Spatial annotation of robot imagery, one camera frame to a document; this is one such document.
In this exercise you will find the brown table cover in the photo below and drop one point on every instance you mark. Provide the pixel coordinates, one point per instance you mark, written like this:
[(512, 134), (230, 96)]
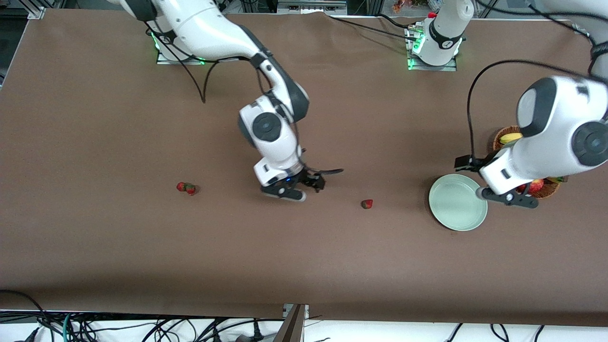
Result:
[(304, 261)]

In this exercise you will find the metal table leg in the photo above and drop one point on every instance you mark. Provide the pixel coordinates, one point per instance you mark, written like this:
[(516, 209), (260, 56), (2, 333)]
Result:
[(292, 327)]

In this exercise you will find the round red strawberry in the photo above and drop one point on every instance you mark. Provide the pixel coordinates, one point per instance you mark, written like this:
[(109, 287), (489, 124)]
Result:
[(366, 204)]

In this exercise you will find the brown wicker basket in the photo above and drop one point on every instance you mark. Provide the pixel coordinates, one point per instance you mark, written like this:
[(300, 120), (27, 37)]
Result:
[(551, 191)]

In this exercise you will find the red apple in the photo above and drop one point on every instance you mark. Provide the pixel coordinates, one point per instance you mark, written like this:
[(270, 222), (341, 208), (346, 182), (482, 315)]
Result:
[(537, 185)]

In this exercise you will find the pale green round plate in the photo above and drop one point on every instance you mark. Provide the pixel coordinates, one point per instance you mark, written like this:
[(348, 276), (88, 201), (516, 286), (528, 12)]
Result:
[(456, 204)]

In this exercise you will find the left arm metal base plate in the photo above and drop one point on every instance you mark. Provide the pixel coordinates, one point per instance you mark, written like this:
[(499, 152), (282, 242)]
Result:
[(449, 66)]

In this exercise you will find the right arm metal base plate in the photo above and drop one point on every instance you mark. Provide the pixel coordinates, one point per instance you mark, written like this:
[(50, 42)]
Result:
[(166, 59)]

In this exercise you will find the black power plug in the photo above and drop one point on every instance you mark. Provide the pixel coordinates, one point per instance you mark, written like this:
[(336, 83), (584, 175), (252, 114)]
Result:
[(257, 332)]

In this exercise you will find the short yellow banana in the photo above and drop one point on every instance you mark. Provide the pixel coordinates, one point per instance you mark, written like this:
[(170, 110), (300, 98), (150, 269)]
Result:
[(510, 138)]

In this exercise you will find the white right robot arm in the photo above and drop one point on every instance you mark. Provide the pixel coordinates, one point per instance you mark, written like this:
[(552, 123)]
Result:
[(204, 28)]

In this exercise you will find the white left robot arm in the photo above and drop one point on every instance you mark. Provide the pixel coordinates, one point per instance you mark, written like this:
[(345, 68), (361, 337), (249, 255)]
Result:
[(546, 142)]

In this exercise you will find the grey metal box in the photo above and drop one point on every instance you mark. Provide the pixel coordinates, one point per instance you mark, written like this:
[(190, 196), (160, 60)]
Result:
[(311, 6)]

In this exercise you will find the long red strawberry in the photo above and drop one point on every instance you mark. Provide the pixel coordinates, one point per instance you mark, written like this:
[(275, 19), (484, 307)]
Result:
[(191, 190)]

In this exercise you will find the small red strawberry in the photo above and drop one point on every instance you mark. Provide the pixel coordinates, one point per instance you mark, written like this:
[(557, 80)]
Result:
[(180, 186)]

